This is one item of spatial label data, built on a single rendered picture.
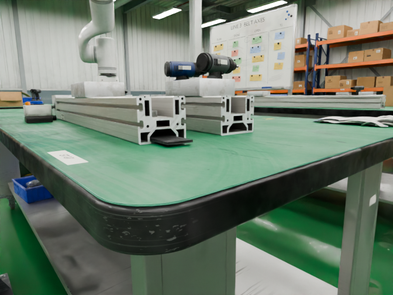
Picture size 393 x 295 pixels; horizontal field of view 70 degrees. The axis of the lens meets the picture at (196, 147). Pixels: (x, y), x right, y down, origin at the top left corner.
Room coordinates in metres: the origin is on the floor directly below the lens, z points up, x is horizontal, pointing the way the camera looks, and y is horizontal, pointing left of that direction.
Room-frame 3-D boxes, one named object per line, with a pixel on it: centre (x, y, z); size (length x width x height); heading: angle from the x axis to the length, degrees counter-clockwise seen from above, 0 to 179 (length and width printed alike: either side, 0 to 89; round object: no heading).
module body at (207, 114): (0.95, 0.14, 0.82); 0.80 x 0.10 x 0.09; 35
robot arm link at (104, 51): (1.33, 0.41, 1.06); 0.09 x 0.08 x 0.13; 105
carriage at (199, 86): (0.75, -0.01, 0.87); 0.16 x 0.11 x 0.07; 35
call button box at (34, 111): (1.00, 0.55, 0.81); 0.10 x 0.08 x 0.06; 125
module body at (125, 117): (0.84, 0.29, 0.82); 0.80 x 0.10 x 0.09; 35
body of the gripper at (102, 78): (1.33, 0.41, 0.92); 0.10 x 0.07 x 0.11; 125
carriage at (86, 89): (0.84, 0.29, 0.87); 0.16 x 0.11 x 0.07; 35
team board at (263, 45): (4.18, -0.76, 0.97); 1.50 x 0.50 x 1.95; 40
